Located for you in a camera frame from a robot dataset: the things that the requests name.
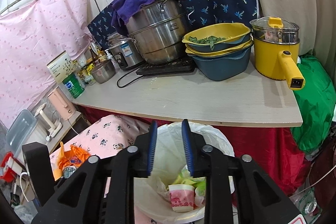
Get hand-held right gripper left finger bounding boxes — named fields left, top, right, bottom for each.
left=31, top=120, right=158, bottom=224

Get black power cable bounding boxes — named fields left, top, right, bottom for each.
left=117, top=70, right=143, bottom=88

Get small steel lidded pot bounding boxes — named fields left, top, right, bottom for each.
left=90, top=59, right=116, bottom=84

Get red satin cloth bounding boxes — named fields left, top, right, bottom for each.
left=76, top=105, right=311, bottom=197

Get green plastic bag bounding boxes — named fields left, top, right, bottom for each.
left=290, top=55, right=336, bottom=155

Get clear plastic bottle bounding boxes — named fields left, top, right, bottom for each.
left=291, top=187, right=323, bottom=219

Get pink electric kettle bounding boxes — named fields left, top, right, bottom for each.
left=47, top=87, right=76, bottom=121

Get small blue plastic basin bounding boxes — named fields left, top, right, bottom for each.
left=187, top=39, right=253, bottom=52

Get yellow label jar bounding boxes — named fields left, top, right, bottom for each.
left=84, top=64, right=95, bottom=83

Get pink paper cup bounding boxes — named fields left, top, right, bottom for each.
left=168, top=184, right=195, bottom=212

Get large blue plastic basin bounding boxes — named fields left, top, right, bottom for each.
left=188, top=47, right=254, bottom=81

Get yellow electric pot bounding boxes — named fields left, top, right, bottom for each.
left=249, top=17, right=306, bottom=90

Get white glass kettle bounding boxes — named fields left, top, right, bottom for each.
left=34, top=103, right=63, bottom=138

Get black induction cooktop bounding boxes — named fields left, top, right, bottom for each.
left=136, top=57, right=197, bottom=76

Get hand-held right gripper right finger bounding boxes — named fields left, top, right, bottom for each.
left=182, top=119, right=302, bottom=224

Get green tin can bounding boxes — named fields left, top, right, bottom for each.
left=62, top=72, right=86, bottom=99

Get green leafy vegetables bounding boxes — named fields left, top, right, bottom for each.
left=188, top=35, right=227, bottom=45

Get white lined waste bin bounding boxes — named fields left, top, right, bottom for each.
left=133, top=122, right=235, bottom=224

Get orange plastic bag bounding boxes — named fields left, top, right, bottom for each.
left=58, top=144, right=91, bottom=170

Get pink dotted curtain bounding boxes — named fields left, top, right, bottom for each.
left=0, top=0, right=92, bottom=125

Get large steel steamer pot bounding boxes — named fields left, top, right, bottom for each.
left=125, top=0, right=195, bottom=65

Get clear lid dish container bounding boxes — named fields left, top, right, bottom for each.
left=5, top=109, right=37, bottom=153

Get white cardboard box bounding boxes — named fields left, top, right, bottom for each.
left=47, top=51, right=75, bottom=84

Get steel rice cooker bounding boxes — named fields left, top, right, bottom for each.
left=106, top=32, right=138, bottom=69

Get red plastic box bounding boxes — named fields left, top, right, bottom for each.
left=0, top=152, right=27, bottom=182

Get green yellow snack bag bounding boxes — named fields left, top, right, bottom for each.
left=173, top=170, right=208, bottom=195

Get yellow strainer basin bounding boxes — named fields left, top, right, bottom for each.
left=185, top=44, right=254, bottom=57
left=182, top=23, right=252, bottom=45

